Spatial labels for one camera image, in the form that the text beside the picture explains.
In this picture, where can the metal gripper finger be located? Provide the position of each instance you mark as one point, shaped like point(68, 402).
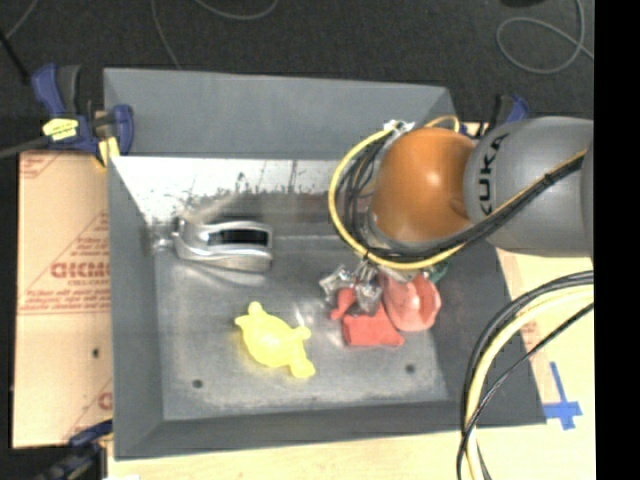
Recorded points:
point(369, 297)
point(336, 281)

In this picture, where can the yellow toy animal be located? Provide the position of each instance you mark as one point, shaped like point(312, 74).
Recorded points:
point(272, 340)

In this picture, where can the grey metal bin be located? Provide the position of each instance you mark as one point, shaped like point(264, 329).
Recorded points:
point(250, 118)

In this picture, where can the brown cardboard board red print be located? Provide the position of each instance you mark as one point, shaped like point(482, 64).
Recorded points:
point(60, 248)

